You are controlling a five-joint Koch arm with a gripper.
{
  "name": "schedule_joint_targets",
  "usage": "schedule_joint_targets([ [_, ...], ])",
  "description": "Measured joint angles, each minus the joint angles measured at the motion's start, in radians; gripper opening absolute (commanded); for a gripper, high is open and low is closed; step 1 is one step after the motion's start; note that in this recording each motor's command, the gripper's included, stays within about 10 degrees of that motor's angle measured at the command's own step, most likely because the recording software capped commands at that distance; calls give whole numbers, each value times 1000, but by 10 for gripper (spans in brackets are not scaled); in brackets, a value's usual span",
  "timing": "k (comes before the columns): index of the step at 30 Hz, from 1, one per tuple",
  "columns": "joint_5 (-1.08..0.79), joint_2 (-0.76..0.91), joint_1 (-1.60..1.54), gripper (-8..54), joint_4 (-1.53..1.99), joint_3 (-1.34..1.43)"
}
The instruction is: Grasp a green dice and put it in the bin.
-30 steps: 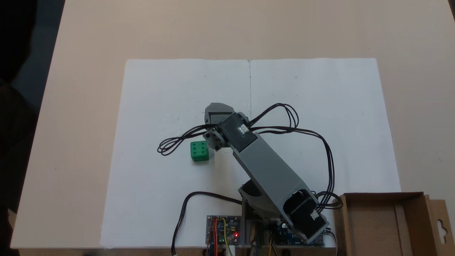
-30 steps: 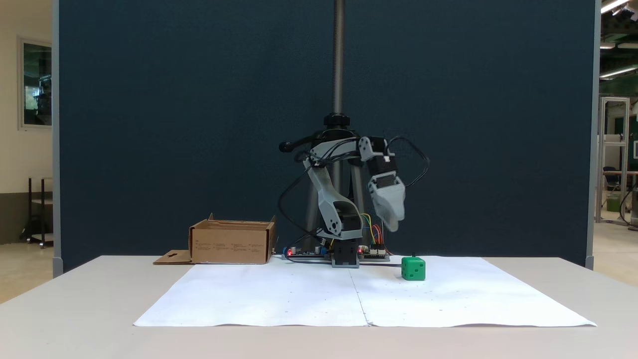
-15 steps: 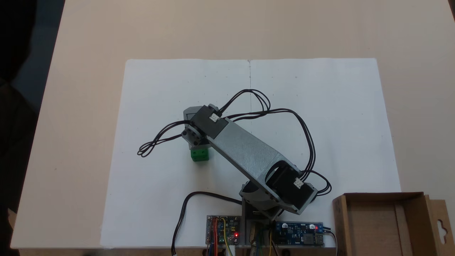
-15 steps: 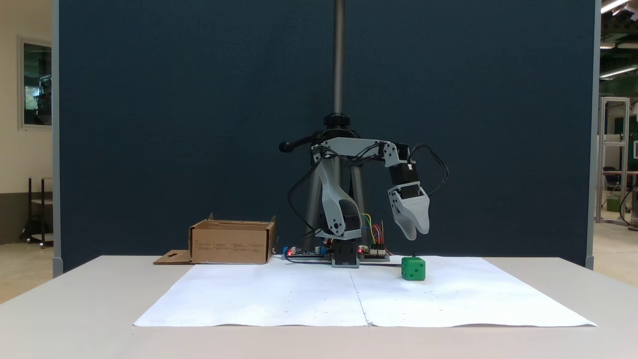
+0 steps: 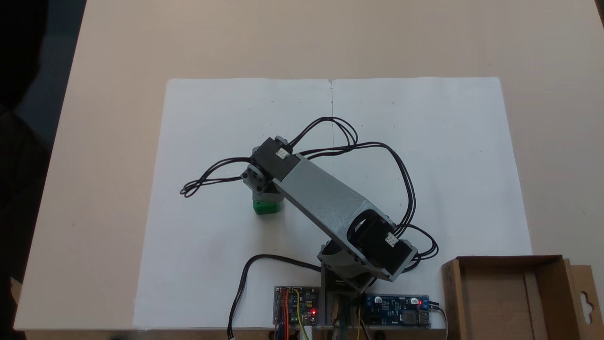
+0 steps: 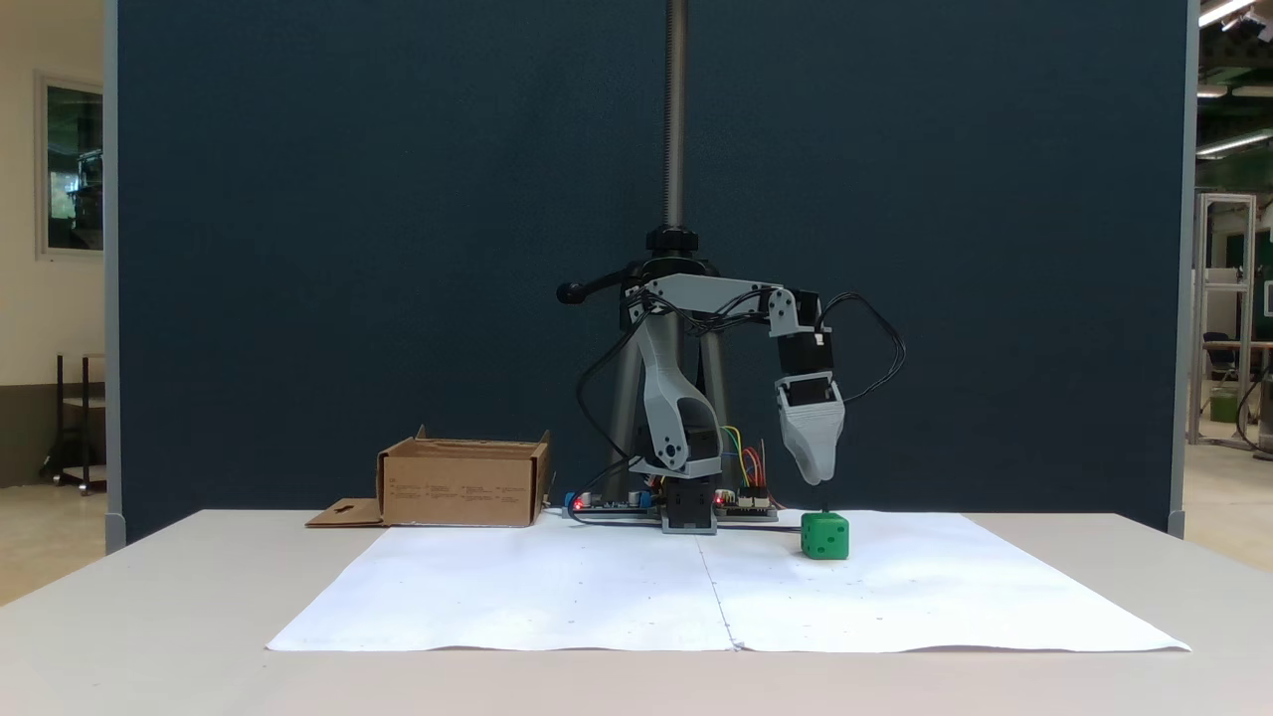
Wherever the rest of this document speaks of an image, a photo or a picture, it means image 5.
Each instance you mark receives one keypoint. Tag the brown cardboard box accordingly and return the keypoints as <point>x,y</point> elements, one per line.
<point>500,302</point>

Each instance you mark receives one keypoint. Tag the green die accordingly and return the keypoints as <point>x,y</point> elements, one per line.
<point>268,208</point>

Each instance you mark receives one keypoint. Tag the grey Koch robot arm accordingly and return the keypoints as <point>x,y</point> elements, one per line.
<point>325,198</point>

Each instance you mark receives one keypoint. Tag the circuit board with red LED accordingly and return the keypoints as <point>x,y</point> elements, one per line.
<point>304,302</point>

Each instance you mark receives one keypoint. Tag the blue circuit board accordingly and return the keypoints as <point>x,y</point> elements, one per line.
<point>396,309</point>

